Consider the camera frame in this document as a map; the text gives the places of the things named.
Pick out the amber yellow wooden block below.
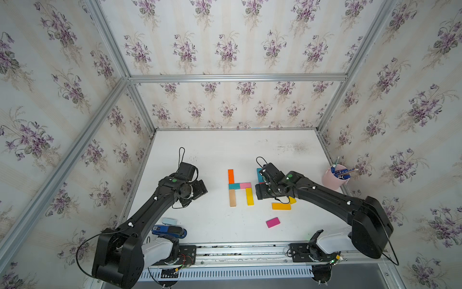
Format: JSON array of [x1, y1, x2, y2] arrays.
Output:
[[271, 203, 292, 211]]

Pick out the long teal wooden block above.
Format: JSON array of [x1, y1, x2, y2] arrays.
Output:
[[256, 168, 265, 183]]

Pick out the magenta wooden block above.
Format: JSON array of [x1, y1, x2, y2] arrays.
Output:
[[266, 217, 281, 228]]

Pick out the natural wood block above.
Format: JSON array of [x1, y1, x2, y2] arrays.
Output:
[[229, 189, 237, 207]]

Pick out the small teal wooden block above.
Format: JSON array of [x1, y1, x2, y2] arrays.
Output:
[[229, 183, 241, 190]]

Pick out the orange wooden block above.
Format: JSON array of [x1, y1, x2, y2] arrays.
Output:
[[227, 169, 235, 184]]

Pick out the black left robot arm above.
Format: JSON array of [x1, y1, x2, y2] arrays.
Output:
[[90, 177, 208, 289]]

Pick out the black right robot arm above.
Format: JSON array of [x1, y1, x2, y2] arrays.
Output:
[[255, 168, 394, 259]]

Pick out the light blue eraser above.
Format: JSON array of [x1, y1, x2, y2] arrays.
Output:
[[161, 217, 178, 226]]

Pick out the blue stapler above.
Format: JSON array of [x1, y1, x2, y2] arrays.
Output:
[[152, 225, 187, 239]]

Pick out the pink pen cup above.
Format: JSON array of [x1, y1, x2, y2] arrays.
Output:
[[321, 164, 351, 190]]

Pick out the blue pens in cup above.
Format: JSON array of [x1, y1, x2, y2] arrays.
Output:
[[330, 157, 358, 180]]

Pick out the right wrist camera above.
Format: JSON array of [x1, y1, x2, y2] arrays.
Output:
[[259, 163, 285, 184]]

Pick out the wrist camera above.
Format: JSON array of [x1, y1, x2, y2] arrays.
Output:
[[175, 162, 199, 182], [259, 163, 285, 184]]

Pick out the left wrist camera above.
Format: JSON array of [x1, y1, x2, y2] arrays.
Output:
[[175, 162, 199, 182]]

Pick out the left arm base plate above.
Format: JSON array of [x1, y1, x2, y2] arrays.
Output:
[[149, 245, 197, 267]]

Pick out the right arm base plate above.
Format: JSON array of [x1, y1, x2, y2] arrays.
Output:
[[286, 243, 339, 263]]

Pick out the aluminium mounting rail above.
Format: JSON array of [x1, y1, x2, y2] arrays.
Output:
[[137, 238, 390, 283]]

